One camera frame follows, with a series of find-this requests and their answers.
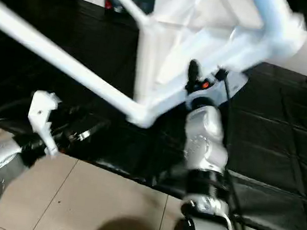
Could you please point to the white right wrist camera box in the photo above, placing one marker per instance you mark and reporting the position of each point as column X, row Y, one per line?
column 236, row 84

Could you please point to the white plastic table top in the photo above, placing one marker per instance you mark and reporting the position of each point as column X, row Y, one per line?
column 211, row 37

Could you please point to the black work mat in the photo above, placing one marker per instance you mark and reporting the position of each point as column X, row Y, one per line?
column 286, row 152

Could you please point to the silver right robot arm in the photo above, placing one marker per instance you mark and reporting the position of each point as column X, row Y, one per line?
column 205, row 157

